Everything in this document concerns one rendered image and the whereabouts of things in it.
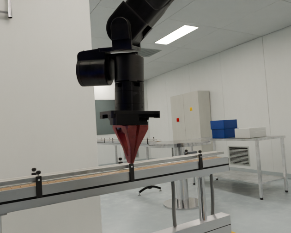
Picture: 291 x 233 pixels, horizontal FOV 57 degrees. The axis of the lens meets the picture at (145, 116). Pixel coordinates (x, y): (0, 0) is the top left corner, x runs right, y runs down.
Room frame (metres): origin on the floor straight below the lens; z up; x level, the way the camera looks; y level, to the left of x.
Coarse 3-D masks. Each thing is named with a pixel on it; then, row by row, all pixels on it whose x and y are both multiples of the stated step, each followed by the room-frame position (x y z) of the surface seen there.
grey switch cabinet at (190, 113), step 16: (176, 96) 7.60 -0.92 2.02; (192, 96) 7.02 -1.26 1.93; (208, 96) 7.03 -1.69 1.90; (176, 112) 7.65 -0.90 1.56; (192, 112) 7.06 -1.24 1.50; (208, 112) 7.01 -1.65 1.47; (176, 128) 7.70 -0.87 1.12; (192, 128) 7.10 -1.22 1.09; (208, 128) 6.98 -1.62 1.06; (208, 144) 6.96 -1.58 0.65
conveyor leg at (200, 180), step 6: (198, 180) 1.72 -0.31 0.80; (204, 180) 1.73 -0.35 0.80; (198, 186) 1.72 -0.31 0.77; (204, 186) 1.72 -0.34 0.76; (198, 192) 1.73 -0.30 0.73; (204, 192) 1.72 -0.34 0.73; (198, 198) 1.73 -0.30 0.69; (204, 198) 1.72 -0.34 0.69; (198, 204) 1.74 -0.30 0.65; (204, 204) 1.71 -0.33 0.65; (204, 210) 1.71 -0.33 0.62; (204, 216) 1.71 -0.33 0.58
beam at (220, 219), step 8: (208, 216) 1.80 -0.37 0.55; (216, 216) 1.79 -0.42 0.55; (224, 216) 1.78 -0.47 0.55; (184, 224) 1.68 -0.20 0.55; (192, 224) 1.67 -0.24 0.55; (200, 224) 1.67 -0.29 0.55; (208, 224) 1.71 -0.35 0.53; (216, 224) 1.74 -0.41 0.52; (224, 224) 1.78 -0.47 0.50; (160, 232) 1.58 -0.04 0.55; (168, 232) 1.58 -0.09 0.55; (176, 232) 1.58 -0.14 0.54; (184, 232) 1.61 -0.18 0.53; (192, 232) 1.64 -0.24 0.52; (200, 232) 1.67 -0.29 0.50; (208, 232) 1.70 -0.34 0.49; (216, 232) 1.74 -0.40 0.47; (224, 232) 1.77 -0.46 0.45
